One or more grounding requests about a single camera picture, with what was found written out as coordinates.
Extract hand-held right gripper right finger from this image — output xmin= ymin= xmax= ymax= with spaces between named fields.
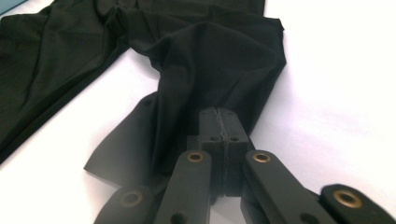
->
xmin=217 ymin=107 xmax=339 ymax=224

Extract white table cover board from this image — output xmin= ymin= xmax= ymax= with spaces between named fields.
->
xmin=0 ymin=0 xmax=396 ymax=224

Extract light blue plastic basket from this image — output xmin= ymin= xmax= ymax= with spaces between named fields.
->
xmin=0 ymin=0 xmax=30 ymax=16

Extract black short pants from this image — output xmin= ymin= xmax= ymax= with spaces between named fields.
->
xmin=0 ymin=0 xmax=288 ymax=194

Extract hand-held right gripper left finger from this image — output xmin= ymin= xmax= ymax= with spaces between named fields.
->
xmin=153 ymin=107 xmax=226 ymax=224

